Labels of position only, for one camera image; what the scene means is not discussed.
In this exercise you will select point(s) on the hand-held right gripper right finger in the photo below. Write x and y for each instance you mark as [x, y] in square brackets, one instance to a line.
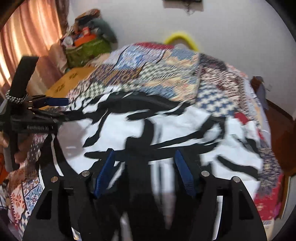
[185, 173]

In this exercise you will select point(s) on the patchwork patterned blanket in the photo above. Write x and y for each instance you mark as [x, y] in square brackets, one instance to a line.
[150, 69]

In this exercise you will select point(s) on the yellow foam tube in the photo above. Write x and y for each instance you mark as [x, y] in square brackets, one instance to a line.
[182, 37]

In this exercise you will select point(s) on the green patterned bag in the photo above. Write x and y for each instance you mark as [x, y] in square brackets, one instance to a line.
[87, 52]

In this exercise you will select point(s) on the black and white t-shirt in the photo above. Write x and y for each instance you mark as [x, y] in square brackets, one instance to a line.
[111, 129]

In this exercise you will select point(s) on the grey plush toy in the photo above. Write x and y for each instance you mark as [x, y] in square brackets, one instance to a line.
[105, 29]

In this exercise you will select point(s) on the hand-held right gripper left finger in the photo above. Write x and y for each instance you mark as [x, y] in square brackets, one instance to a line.
[105, 173]

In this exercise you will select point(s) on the pink sheer curtain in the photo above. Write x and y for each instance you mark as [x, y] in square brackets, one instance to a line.
[27, 37]

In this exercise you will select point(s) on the small red box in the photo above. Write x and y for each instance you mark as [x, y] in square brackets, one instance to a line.
[86, 30]

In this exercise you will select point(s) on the brown patterned curtain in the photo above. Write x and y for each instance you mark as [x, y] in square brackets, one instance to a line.
[63, 14]

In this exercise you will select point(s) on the orange box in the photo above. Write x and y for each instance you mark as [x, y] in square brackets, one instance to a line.
[84, 40]

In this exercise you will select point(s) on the bamboo lap desk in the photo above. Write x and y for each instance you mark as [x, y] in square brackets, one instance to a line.
[69, 80]

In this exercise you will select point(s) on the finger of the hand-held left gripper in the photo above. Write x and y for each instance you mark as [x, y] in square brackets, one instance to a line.
[55, 116]
[57, 101]

